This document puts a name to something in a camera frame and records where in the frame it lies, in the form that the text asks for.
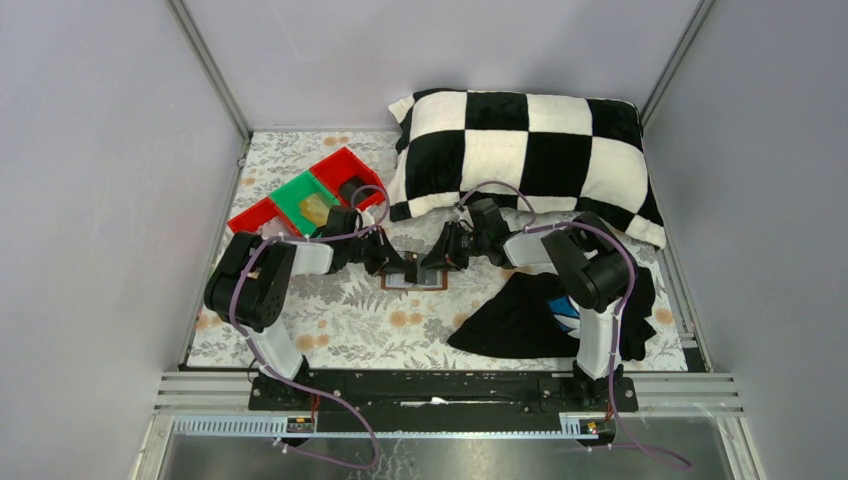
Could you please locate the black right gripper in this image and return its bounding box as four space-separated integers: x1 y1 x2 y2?
420 222 489 274

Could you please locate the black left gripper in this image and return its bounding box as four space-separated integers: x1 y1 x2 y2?
344 226 412 277

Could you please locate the brown leather card holder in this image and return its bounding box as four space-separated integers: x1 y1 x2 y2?
380 251 448 291

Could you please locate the black shirt blue white print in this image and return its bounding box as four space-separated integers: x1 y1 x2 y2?
447 266 656 361

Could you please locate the green plastic bin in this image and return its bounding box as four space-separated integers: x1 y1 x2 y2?
269 171 340 236

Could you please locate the red bin with cards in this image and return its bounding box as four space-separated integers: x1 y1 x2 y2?
227 196 301 236

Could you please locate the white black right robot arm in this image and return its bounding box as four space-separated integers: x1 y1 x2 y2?
421 199 638 412

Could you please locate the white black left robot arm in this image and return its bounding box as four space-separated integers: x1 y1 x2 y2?
204 206 417 411

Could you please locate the black object in red bin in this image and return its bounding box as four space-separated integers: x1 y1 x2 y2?
338 176 368 207

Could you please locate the yellow object in green bin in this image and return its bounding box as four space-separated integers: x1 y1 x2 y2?
298 193 336 227

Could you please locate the floral patterned table mat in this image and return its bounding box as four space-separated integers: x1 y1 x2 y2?
185 131 688 372

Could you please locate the black white checkered pillow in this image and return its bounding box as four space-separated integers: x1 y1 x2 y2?
386 88 667 249

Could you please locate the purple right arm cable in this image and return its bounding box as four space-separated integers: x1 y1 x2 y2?
457 180 694 473

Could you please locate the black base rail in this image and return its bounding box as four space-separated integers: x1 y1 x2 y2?
248 369 639 434

